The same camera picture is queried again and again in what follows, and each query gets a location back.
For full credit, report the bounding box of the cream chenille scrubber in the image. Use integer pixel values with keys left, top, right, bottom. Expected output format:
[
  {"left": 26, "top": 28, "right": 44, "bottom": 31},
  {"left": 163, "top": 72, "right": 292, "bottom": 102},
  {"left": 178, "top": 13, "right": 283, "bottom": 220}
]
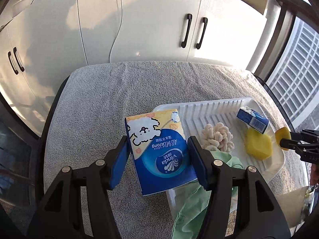
[{"left": 201, "top": 122, "right": 235, "bottom": 153}]

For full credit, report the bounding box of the black cabinet handle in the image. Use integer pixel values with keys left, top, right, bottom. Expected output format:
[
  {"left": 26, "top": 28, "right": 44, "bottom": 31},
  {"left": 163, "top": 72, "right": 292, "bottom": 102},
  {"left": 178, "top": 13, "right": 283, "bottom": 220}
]
[
  {"left": 13, "top": 47, "right": 25, "bottom": 72},
  {"left": 7, "top": 51, "right": 19, "bottom": 75},
  {"left": 180, "top": 14, "right": 193, "bottom": 48},
  {"left": 196, "top": 17, "right": 208, "bottom": 50}
]

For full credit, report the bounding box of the white cable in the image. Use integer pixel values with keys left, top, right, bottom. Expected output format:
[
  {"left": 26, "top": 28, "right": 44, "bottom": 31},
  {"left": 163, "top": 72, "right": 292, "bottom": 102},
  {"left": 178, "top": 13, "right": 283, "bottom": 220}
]
[{"left": 108, "top": 0, "right": 124, "bottom": 64}]

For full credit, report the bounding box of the grey towel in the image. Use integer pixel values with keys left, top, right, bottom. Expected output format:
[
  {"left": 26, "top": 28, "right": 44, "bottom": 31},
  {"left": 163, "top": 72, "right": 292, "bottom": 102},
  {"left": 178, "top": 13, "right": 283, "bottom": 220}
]
[{"left": 43, "top": 61, "right": 311, "bottom": 239}]

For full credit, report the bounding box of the white ribbed tray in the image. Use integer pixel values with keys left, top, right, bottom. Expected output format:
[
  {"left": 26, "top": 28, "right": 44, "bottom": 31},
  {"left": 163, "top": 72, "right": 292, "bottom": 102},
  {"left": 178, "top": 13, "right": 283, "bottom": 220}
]
[{"left": 152, "top": 97, "right": 286, "bottom": 219}]

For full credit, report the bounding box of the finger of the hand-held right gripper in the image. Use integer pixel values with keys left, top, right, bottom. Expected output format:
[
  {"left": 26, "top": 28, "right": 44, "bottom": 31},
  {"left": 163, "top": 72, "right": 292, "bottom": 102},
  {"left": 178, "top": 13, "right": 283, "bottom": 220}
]
[
  {"left": 289, "top": 129, "right": 319, "bottom": 140},
  {"left": 279, "top": 139, "right": 319, "bottom": 152}
]

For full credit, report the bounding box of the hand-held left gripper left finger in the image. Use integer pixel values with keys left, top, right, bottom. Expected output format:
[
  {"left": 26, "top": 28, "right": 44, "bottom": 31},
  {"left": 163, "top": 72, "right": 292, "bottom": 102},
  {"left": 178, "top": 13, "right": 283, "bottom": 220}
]
[{"left": 26, "top": 136, "right": 131, "bottom": 239}]

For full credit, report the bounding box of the white base cabinet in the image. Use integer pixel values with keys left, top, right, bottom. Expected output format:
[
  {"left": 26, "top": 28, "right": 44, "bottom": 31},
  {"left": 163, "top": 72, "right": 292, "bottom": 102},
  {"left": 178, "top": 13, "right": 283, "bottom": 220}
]
[{"left": 0, "top": 0, "right": 271, "bottom": 111}]

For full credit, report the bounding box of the white lidded mug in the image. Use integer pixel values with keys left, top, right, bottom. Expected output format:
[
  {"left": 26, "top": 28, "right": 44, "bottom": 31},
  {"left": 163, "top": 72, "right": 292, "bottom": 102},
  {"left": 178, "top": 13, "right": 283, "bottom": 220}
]
[{"left": 274, "top": 183, "right": 319, "bottom": 229}]

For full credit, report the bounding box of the black window frame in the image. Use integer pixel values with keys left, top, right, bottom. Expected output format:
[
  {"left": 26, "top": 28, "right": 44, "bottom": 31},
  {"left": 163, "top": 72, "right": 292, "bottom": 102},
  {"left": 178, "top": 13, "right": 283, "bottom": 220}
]
[{"left": 254, "top": 0, "right": 319, "bottom": 80}]

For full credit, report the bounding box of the large blue tissue packet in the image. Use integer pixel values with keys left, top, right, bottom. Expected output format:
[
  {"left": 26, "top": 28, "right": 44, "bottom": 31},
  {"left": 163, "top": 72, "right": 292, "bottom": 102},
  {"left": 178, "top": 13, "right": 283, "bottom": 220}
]
[{"left": 125, "top": 109, "right": 200, "bottom": 197}]

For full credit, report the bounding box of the small blue tissue packet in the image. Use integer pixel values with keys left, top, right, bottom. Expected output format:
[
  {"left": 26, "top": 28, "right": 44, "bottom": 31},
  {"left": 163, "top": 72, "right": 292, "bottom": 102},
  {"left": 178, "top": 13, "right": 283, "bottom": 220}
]
[{"left": 236, "top": 107, "right": 270, "bottom": 133}]

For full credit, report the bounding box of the yellow egg-shaped sponge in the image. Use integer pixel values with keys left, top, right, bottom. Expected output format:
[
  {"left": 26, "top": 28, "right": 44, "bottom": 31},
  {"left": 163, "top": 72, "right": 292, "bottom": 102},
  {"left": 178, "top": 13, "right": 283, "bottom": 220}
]
[{"left": 275, "top": 127, "right": 291, "bottom": 151}]

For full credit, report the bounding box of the green cloth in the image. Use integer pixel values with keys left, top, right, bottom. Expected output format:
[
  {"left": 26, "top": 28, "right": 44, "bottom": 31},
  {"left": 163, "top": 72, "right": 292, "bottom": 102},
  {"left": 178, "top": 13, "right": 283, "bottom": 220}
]
[{"left": 172, "top": 149, "right": 243, "bottom": 239}]

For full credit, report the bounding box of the yellow rectangular sponge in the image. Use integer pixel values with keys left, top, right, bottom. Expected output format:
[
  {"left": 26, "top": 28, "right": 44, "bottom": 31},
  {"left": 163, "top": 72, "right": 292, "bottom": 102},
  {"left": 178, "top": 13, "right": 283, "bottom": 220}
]
[{"left": 244, "top": 129, "right": 273, "bottom": 160}]

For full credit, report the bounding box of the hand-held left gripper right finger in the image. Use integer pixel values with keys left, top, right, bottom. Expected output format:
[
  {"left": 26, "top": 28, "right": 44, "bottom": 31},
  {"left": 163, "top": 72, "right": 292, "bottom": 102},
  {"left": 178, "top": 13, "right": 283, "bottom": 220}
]
[{"left": 187, "top": 136, "right": 292, "bottom": 239}]

